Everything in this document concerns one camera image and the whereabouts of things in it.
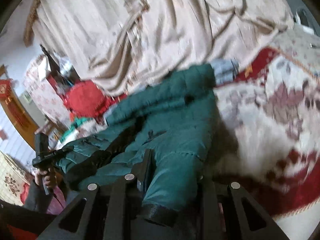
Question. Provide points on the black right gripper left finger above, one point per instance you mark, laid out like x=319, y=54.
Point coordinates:
x=107, y=212

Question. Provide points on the teal quilted puffer jacket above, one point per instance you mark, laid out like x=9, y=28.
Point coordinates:
x=174, y=121

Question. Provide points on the floral bedspread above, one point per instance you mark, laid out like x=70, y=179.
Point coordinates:
x=266, y=136

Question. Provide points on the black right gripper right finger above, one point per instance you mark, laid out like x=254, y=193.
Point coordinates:
x=230, y=212

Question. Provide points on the person's left hand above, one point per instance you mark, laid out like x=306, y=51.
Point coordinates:
x=46, y=178

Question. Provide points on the green cloth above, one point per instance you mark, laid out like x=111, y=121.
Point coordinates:
x=77, y=122

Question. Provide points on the beige blanket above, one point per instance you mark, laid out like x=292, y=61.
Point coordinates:
x=121, y=44

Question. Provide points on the wooden furniture frame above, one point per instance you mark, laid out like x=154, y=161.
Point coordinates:
x=15, y=111

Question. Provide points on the red ruffled pillow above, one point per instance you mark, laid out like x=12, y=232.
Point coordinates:
x=86, y=100

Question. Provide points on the light blue folded garment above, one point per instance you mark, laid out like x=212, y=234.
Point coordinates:
x=225, y=71

